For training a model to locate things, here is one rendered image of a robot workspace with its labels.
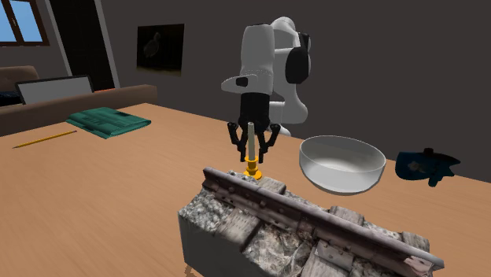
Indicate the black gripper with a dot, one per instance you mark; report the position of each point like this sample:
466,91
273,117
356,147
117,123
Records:
254,108

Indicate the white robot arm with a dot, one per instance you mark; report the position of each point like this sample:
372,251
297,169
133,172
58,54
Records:
257,50

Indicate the white candle in yellow holder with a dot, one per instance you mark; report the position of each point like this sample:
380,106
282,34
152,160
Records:
251,142

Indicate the white bowl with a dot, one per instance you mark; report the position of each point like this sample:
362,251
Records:
341,168

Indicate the green folded newspaper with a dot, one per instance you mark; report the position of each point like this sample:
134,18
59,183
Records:
107,122

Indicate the brown sofa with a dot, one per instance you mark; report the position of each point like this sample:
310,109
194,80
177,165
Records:
76,107

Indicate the yellow pencil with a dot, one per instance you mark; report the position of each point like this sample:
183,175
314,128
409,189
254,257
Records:
45,139

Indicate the grey rail track block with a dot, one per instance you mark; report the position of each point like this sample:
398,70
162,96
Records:
284,226

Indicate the dark wall picture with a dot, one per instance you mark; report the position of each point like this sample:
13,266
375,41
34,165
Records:
160,49

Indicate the dark doorway with white frame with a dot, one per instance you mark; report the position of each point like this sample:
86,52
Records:
82,42

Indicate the window with brown frame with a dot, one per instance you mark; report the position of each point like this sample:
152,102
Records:
23,21

